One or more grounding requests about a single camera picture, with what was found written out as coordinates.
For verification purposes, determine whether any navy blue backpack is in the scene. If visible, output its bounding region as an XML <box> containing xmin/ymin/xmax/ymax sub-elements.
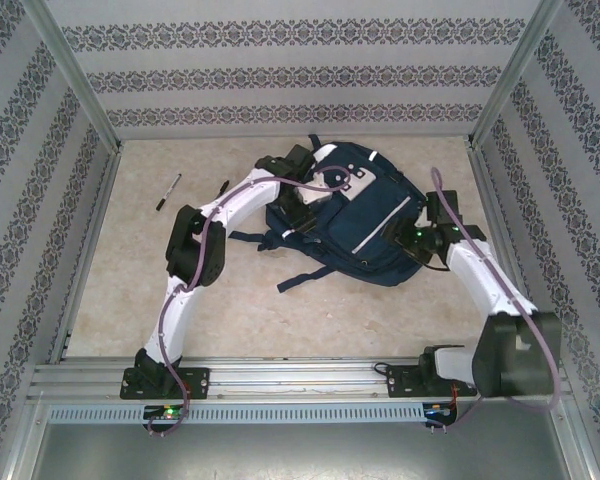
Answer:
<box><xmin>228</xmin><ymin>133</ymin><xmax>430</xmax><ymax>296</ymax></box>

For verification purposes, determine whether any silver marker pen black cap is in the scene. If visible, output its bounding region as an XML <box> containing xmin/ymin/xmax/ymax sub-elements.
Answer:
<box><xmin>154</xmin><ymin>172</ymin><xmax>183</xmax><ymax>212</ymax></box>

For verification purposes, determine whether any small controller circuit board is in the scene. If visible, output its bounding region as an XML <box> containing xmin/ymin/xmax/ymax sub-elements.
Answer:
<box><xmin>143</xmin><ymin>403</ymin><xmax>187</xmax><ymax>422</ymax></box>
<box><xmin>423</xmin><ymin>402</ymin><xmax>459</xmax><ymax>421</ymax></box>

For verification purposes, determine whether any grey metal shelf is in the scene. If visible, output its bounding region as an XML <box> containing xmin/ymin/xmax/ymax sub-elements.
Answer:
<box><xmin>27</xmin><ymin>422</ymin><xmax>594</xmax><ymax>480</ymax></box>

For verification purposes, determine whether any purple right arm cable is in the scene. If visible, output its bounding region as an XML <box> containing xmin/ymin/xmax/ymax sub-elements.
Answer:
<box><xmin>429</xmin><ymin>167</ymin><xmax>565</xmax><ymax>431</ymax></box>

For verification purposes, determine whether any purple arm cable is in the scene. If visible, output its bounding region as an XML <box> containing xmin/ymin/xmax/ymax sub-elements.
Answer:
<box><xmin>429</xmin><ymin>167</ymin><xmax>565</xmax><ymax>431</ymax></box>
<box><xmin>147</xmin><ymin>167</ymin><xmax>354</xmax><ymax>439</ymax></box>

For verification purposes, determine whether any aluminium side rail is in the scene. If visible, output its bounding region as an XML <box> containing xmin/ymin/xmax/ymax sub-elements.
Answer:
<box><xmin>48</xmin><ymin>149</ymin><xmax>125</xmax><ymax>365</ymax></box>
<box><xmin>467</xmin><ymin>142</ymin><xmax>550</xmax><ymax>360</ymax></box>

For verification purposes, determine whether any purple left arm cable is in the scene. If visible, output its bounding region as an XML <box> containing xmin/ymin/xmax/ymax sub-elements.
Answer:
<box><xmin>147</xmin><ymin>167</ymin><xmax>354</xmax><ymax>439</ymax></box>

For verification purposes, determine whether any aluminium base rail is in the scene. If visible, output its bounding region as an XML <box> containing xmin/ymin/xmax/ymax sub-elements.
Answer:
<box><xmin>28</xmin><ymin>355</ymin><xmax>567</xmax><ymax>402</ymax></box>

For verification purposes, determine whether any aluminium frame post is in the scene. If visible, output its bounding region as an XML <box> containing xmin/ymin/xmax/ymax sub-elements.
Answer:
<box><xmin>22</xmin><ymin>0</ymin><xmax>126</xmax><ymax>157</ymax></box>
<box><xmin>465</xmin><ymin>0</ymin><xmax>565</xmax><ymax>151</ymax></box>

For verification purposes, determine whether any slotted grey cable duct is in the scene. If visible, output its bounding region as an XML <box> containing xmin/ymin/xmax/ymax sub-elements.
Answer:
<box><xmin>46</xmin><ymin>402</ymin><xmax>427</xmax><ymax>426</ymax></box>

